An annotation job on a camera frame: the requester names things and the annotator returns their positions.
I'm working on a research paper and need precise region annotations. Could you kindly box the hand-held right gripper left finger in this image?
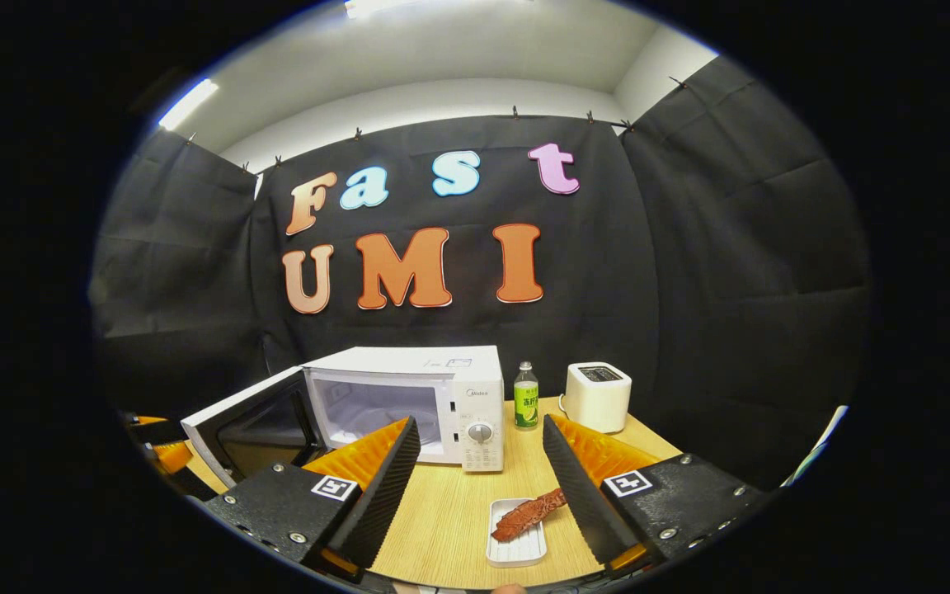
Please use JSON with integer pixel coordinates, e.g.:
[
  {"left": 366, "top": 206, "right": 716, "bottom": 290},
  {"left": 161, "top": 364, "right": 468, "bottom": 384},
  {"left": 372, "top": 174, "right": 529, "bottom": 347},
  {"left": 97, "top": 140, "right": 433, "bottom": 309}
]
[{"left": 203, "top": 415, "right": 422, "bottom": 583}]

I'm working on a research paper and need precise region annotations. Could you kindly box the white microwave oven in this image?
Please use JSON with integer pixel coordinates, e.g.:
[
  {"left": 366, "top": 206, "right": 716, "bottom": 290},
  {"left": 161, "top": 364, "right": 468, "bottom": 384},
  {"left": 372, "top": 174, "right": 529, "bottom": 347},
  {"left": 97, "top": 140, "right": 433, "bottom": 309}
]
[{"left": 181, "top": 345, "right": 506, "bottom": 489}]

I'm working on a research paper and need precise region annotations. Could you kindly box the ceiling light strip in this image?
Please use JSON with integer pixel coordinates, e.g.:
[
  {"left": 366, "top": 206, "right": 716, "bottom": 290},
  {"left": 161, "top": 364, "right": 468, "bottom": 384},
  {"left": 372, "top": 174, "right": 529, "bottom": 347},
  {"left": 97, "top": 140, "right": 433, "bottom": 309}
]
[{"left": 158, "top": 78, "right": 220, "bottom": 131}]

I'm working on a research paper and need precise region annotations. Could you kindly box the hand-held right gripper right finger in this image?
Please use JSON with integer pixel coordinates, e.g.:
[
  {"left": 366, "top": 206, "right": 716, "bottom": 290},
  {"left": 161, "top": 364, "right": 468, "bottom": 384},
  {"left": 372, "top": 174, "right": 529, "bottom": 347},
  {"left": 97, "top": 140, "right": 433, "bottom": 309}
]
[{"left": 541, "top": 412, "right": 773, "bottom": 578}]

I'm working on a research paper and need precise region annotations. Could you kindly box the white ridged tray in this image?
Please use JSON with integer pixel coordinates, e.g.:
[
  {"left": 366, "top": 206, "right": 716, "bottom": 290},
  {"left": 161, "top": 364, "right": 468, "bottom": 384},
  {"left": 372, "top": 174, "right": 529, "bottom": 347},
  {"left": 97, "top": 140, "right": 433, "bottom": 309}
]
[{"left": 486, "top": 497, "right": 548, "bottom": 568}]

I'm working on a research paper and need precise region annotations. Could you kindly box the white board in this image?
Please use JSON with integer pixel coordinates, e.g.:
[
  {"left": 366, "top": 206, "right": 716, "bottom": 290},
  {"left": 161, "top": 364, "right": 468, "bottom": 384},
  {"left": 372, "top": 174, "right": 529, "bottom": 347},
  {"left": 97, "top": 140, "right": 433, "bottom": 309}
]
[{"left": 780, "top": 404, "right": 849, "bottom": 488}]

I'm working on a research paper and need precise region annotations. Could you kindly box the green label drink bottle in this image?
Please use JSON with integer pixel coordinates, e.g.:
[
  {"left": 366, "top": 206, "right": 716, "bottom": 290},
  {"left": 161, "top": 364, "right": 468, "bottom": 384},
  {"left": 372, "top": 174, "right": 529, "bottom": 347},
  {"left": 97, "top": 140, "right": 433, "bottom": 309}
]
[{"left": 513, "top": 361, "right": 540, "bottom": 431}]

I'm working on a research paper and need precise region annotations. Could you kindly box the brown grilled meat strip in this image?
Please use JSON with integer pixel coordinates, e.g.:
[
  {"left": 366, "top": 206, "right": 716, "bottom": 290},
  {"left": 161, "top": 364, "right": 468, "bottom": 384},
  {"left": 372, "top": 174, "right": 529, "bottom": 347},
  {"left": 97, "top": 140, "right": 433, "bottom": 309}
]
[{"left": 491, "top": 488, "right": 568, "bottom": 543}]

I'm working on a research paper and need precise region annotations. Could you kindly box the white toaster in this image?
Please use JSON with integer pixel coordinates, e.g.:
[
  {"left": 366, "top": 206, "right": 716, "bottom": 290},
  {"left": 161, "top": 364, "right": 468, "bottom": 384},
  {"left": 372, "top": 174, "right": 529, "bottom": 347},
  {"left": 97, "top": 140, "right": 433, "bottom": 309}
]
[{"left": 559, "top": 362, "right": 633, "bottom": 435}]

